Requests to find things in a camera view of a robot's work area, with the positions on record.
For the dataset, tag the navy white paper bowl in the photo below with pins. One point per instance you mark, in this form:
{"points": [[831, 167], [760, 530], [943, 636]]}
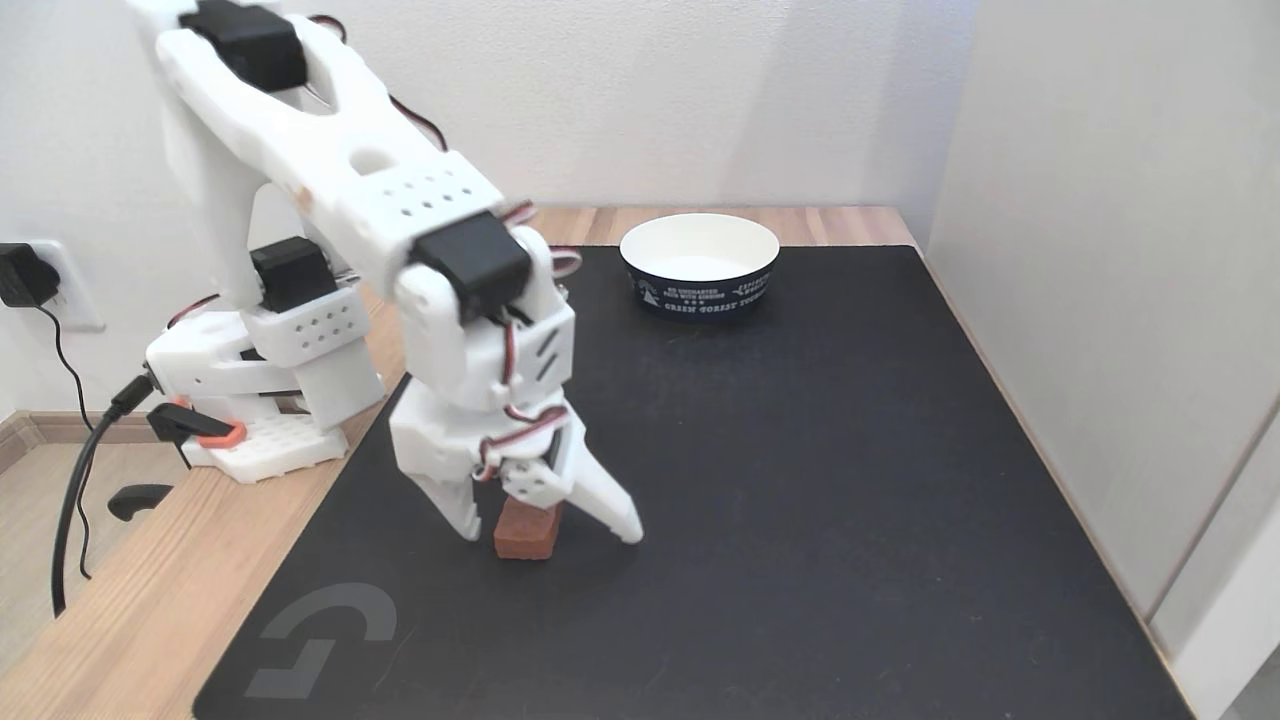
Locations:
{"points": [[700, 258]]}

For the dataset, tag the brown brick toy block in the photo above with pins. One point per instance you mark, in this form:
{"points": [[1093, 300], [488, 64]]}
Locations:
{"points": [[525, 537]]}

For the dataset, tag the black orange table clamp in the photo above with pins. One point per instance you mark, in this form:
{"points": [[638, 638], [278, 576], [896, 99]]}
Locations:
{"points": [[190, 421]]}

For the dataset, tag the wooden baseboard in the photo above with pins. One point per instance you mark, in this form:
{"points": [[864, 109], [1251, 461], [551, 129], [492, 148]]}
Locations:
{"points": [[60, 425]]}

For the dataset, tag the black power adapter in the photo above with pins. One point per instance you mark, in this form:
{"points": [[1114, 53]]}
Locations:
{"points": [[20, 275]]}

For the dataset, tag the black desk mat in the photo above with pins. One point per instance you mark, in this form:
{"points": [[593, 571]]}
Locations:
{"points": [[800, 500]]}

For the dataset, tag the white cabinet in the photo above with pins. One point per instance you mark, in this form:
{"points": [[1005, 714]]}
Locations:
{"points": [[1120, 300]]}

